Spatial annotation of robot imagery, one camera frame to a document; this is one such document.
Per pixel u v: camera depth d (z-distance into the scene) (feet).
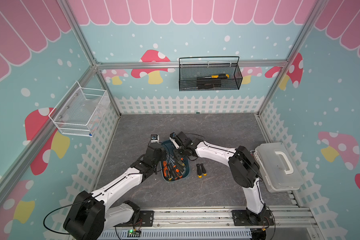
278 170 2.57
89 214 1.32
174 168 2.88
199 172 2.92
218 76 3.01
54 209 1.24
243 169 1.68
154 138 2.43
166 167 2.78
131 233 2.39
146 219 2.45
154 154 2.15
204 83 2.87
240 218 2.43
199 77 3.02
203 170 2.94
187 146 2.28
